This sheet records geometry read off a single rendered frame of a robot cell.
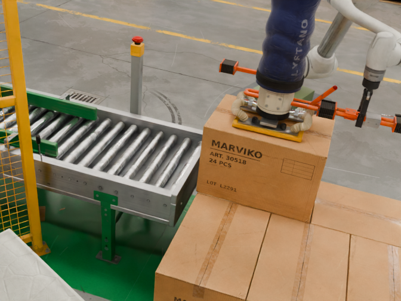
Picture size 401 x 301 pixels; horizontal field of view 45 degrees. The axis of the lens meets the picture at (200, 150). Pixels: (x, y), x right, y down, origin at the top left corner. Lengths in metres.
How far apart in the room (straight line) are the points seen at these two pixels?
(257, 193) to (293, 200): 0.18
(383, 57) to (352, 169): 1.95
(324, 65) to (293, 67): 0.85
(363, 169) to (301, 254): 1.90
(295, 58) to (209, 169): 0.70
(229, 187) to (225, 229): 0.24
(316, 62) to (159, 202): 1.30
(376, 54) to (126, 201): 1.41
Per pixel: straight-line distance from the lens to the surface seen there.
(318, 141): 2.40
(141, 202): 2.54
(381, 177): 4.11
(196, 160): 2.69
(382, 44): 2.25
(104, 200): 2.64
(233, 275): 2.17
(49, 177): 2.75
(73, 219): 3.22
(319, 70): 3.11
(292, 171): 2.36
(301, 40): 2.22
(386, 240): 2.59
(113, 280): 2.84
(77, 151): 2.85
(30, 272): 1.51
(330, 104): 2.43
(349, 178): 3.97
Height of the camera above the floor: 2.11
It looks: 33 degrees down
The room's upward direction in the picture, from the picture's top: 7 degrees clockwise
